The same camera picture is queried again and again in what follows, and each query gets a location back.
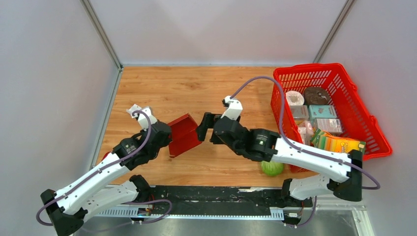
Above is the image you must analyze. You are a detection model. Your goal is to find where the green cabbage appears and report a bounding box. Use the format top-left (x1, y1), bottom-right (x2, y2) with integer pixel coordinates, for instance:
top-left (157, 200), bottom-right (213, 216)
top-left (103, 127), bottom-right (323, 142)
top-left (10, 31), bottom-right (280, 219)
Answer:
top-left (260, 161), bottom-right (285, 177)

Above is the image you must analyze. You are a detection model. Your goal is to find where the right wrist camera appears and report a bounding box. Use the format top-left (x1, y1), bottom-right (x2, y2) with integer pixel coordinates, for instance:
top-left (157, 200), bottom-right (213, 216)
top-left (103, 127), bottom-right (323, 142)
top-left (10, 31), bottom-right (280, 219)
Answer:
top-left (221, 96), bottom-right (243, 120)

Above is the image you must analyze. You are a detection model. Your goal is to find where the white tissue roll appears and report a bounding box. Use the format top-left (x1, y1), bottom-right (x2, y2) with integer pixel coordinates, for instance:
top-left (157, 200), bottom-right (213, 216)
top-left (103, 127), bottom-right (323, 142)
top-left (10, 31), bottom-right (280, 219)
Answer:
top-left (285, 90), bottom-right (305, 106)

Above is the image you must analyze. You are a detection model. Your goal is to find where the teal carton box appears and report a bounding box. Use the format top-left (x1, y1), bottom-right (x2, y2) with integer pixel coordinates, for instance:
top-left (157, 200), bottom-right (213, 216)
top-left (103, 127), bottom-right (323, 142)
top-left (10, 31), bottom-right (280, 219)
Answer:
top-left (308, 105), bottom-right (337, 120)

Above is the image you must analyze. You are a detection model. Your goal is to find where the brown round package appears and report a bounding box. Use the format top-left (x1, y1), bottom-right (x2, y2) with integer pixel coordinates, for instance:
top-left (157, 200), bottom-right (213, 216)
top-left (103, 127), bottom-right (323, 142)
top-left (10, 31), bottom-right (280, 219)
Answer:
top-left (303, 87), bottom-right (330, 105)

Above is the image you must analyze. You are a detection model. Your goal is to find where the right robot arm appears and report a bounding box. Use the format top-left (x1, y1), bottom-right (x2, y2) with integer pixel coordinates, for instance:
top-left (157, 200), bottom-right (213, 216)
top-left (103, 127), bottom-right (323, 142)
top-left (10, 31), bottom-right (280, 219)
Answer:
top-left (196, 113), bottom-right (363, 206)

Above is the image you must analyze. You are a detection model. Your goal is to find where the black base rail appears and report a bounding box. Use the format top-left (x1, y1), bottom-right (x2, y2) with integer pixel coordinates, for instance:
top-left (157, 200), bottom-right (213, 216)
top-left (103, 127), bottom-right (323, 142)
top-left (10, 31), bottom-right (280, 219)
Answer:
top-left (134, 185), bottom-right (313, 224)

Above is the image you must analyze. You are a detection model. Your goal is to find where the grey small box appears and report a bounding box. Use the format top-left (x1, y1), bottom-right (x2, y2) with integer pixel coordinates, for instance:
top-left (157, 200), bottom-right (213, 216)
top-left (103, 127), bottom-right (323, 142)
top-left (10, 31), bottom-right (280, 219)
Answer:
top-left (290, 105), bottom-right (309, 125)

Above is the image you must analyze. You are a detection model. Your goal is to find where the pink white packet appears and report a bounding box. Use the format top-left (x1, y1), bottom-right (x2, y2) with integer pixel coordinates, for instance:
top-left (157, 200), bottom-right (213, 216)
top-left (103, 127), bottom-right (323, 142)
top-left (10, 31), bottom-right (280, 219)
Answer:
top-left (298, 120), bottom-right (314, 146)

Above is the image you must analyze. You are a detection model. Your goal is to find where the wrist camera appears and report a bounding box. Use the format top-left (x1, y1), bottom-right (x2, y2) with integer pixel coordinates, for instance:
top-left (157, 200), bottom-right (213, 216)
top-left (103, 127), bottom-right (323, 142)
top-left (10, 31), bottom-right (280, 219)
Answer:
top-left (136, 107), bottom-right (158, 130)
top-left (221, 96), bottom-right (243, 120)

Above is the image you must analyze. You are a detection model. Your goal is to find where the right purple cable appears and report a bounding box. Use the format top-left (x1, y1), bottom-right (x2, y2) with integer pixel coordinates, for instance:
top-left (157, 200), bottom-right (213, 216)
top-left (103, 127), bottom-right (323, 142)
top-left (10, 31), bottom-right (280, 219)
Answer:
top-left (228, 76), bottom-right (381, 228)

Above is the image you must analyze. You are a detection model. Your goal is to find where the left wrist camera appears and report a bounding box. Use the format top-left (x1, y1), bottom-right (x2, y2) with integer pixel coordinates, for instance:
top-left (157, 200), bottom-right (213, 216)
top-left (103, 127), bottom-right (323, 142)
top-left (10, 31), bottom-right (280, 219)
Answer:
top-left (136, 107), bottom-right (158, 130)

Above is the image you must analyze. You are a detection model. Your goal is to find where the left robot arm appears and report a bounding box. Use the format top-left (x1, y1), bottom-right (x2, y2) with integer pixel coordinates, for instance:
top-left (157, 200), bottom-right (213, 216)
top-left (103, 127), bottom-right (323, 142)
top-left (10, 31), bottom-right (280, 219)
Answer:
top-left (40, 120), bottom-right (172, 236)

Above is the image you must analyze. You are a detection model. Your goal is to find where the pink white carton box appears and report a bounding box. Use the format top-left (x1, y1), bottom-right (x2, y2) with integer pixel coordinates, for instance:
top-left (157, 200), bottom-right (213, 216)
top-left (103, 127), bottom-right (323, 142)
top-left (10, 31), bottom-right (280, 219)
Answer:
top-left (314, 118), bottom-right (343, 135)

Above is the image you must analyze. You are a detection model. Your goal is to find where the red paper box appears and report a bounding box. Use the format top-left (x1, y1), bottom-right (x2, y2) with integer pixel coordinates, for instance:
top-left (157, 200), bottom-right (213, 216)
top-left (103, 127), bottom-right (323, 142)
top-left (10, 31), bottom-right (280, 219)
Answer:
top-left (168, 114), bottom-right (202, 158)

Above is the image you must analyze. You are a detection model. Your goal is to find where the red plastic shopping basket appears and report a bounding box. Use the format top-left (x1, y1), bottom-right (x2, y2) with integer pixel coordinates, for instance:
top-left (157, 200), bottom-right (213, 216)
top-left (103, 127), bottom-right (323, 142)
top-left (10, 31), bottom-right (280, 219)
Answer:
top-left (273, 63), bottom-right (393, 161)

